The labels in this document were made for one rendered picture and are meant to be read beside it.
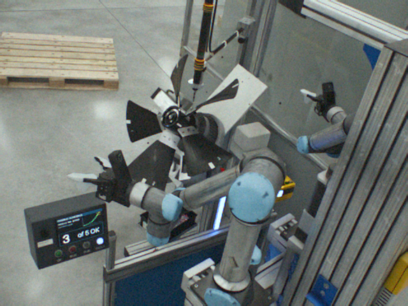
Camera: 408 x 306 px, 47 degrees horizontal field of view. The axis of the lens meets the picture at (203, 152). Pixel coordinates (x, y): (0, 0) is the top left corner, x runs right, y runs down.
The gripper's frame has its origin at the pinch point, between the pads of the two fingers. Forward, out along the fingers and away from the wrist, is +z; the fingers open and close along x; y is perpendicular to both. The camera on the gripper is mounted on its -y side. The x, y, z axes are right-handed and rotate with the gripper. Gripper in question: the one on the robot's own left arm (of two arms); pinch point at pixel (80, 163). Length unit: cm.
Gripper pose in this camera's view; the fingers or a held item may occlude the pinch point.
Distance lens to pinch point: 154.9
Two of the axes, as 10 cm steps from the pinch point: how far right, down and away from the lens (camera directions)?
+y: -2.0, 8.6, 4.6
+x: 3.8, -3.7, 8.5
